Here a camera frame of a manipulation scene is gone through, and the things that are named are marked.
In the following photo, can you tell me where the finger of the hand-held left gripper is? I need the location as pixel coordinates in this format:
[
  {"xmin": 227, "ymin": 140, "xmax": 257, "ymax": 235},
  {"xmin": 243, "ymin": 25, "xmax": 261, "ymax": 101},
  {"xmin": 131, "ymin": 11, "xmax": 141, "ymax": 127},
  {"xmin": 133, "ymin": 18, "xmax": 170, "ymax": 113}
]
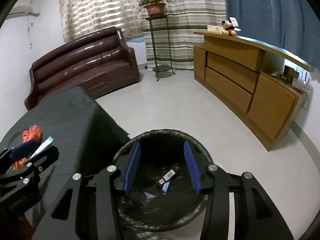
[
  {"xmin": 9, "ymin": 146, "xmax": 60, "ymax": 183},
  {"xmin": 0, "ymin": 140, "xmax": 38, "ymax": 178}
]

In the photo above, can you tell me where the brown leather sofa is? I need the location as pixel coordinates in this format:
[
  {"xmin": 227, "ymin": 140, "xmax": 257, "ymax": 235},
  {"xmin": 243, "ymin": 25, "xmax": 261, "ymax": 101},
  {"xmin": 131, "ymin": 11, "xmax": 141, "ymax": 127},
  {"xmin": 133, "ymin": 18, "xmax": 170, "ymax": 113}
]
[{"xmin": 24, "ymin": 26, "xmax": 140, "ymax": 111}]

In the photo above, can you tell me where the white air conditioner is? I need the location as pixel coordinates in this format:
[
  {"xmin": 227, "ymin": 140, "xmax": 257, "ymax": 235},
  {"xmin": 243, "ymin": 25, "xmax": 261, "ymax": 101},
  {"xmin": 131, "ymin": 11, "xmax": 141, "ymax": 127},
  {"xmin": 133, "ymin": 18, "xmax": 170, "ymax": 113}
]
[{"xmin": 5, "ymin": 0, "xmax": 40, "ymax": 20}]

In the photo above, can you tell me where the dark grey table cloth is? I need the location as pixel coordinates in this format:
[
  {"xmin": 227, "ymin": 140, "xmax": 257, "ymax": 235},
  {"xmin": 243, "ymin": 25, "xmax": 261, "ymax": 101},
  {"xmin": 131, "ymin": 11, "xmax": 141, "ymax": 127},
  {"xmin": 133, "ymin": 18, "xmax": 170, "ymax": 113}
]
[{"xmin": 0, "ymin": 87, "xmax": 130, "ymax": 230}]

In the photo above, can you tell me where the black metal plant stand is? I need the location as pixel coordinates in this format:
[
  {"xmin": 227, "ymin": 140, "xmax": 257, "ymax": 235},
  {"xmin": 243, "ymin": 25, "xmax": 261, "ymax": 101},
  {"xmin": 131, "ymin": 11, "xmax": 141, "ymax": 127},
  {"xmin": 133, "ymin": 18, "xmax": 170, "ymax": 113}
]
[{"xmin": 145, "ymin": 15, "xmax": 176, "ymax": 82}]

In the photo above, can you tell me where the blue curtain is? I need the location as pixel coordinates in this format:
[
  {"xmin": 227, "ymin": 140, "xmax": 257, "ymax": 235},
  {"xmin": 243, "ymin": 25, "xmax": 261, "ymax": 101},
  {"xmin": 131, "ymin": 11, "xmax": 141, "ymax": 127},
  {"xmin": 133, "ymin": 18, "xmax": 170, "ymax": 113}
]
[{"xmin": 222, "ymin": 0, "xmax": 320, "ymax": 67}]

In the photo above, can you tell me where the small brown box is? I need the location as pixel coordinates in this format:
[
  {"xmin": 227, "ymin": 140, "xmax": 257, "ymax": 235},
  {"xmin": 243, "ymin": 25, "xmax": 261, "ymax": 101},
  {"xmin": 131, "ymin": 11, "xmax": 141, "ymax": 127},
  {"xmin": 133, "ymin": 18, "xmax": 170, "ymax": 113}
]
[{"xmin": 284, "ymin": 65, "xmax": 298, "ymax": 82}]

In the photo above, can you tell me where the mouse plush toy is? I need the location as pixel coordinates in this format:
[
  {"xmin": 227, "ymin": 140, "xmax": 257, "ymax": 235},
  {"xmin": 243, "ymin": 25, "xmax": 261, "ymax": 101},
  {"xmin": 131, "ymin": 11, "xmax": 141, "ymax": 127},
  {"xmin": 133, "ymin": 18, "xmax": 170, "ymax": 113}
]
[{"xmin": 221, "ymin": 19, "xmax": 242, "ymax": 37}]

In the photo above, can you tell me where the black woven waste bin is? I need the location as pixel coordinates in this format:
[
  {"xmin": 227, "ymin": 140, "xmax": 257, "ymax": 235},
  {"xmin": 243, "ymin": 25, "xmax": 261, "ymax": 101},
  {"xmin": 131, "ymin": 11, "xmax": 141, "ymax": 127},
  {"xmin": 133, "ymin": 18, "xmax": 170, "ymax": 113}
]
[{"xmin": 111, "ymin": 129, "xmax": 214, "ymax": 232}]

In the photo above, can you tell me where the dark wrapper with white label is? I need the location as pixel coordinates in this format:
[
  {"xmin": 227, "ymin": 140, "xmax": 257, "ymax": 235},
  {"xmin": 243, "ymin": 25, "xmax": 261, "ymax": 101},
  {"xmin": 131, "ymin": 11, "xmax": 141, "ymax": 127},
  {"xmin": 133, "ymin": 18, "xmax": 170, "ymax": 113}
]
[{"xmin": 155, "ymin": 163, "xmax": 180, "ymax": 186}]

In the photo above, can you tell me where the beige patterned curtain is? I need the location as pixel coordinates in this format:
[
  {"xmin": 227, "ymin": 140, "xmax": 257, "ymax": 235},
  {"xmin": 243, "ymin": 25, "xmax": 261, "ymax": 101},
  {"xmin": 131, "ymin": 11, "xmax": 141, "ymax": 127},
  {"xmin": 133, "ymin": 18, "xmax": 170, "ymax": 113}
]
[{"xmin": 59, "ymin": 0, "xmax": 145, "ymax": 43}]

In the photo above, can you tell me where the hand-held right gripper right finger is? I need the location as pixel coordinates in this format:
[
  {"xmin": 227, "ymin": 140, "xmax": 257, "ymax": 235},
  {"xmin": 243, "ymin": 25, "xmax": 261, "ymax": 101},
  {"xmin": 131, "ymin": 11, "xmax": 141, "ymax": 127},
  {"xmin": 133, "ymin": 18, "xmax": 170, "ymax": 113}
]
[{"xmin": 184, "ymin": 140, "xmax": 294, "ymax": 240}]

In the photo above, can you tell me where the green striped curtain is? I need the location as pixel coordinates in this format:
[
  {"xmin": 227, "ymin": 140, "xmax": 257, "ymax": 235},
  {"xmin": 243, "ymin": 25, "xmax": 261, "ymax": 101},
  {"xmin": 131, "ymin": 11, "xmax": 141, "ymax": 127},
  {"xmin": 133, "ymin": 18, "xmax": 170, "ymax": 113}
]
[{"xmin": 137, "ymin": 0, "xmax": 227, "ymax": 71}]

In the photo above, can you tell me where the white device on shelf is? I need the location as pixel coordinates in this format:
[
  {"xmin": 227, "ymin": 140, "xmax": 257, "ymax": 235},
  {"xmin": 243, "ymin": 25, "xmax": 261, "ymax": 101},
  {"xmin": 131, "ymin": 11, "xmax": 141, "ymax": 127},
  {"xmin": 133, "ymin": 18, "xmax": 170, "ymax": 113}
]
[{"xmin": 292, "ymin": 71, "xmax": 313, "ymax": 90}]

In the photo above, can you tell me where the white teal toothpaste tube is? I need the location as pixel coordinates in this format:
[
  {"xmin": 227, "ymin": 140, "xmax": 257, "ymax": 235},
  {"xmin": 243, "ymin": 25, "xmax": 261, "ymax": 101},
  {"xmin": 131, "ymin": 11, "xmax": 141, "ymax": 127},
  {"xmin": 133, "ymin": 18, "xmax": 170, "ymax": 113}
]
[{"xmin": 28, "ymin": 136, "xmax": 55, "ymax": 160}]

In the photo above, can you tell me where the potted plant in terracotta pot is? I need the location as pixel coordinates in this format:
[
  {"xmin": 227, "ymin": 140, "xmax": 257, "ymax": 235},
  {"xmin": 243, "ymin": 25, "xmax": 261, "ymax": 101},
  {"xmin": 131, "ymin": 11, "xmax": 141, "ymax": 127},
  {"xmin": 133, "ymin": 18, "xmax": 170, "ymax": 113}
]
[{"xmin": 138, "ymin": 0, "xmax": 174, "ymax": 17}]

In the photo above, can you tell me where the wooden cabinet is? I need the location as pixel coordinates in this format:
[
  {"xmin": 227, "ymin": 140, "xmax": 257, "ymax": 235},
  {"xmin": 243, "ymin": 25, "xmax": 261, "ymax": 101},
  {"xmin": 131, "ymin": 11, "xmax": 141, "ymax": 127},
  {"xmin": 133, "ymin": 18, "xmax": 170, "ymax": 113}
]
[{"xmin": 193, "ymin": 31, "xmax": 315, "ymax": 152}]

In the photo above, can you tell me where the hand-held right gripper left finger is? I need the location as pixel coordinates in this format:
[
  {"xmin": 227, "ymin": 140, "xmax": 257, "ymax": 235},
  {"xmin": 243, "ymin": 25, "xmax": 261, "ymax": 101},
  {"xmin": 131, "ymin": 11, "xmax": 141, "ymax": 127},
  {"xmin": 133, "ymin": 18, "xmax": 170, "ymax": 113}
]
[{"xmin": 32, "ymin": 142, "xmax": 142, "ymax": 240}]

